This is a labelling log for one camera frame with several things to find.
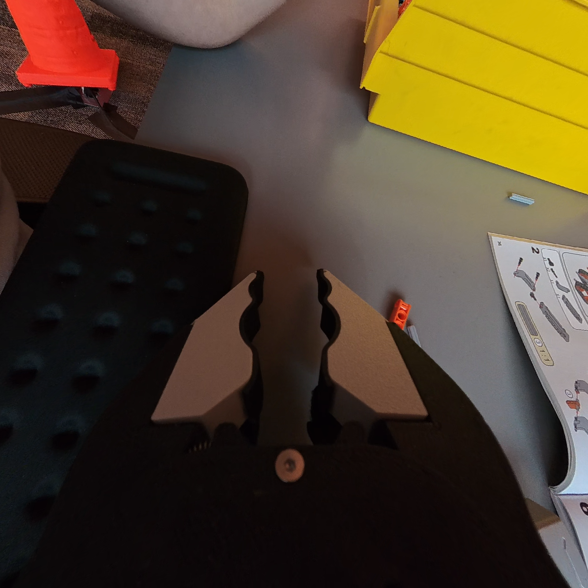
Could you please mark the black tripod legs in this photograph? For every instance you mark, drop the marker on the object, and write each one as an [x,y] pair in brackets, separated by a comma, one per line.
[27,102]

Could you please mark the orange traffic cone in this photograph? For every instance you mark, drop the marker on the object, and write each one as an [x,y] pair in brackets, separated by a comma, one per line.
[59,46]

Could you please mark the grey toy panel assembly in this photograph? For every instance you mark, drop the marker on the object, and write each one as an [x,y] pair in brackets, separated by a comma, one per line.
[551,542]

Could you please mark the light grey shirt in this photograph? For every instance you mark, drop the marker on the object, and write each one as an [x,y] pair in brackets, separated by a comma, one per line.
[7,220]

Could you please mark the small orange toy beam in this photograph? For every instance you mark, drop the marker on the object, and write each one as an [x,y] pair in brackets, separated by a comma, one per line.
[400,314]

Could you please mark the black studded foam mat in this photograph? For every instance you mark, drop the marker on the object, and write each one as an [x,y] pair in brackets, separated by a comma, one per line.
[115,229]

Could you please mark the person's left forearm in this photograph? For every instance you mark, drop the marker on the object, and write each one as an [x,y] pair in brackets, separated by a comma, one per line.
[197,23]

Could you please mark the yellow plastic bin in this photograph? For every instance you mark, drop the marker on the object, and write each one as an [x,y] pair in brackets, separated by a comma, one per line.
[482,82]

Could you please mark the light grey toy axle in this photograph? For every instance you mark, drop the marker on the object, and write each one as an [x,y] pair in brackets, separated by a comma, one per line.
[521,199]
[412,331]

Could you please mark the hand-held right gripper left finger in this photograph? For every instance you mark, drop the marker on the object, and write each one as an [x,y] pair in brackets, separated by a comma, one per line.
[206,372]

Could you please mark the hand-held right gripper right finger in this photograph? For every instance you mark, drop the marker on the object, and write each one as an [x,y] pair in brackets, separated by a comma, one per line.
[372,372]

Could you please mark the building instruction booklet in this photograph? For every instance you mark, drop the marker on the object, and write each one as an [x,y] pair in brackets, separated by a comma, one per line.
[528,294]

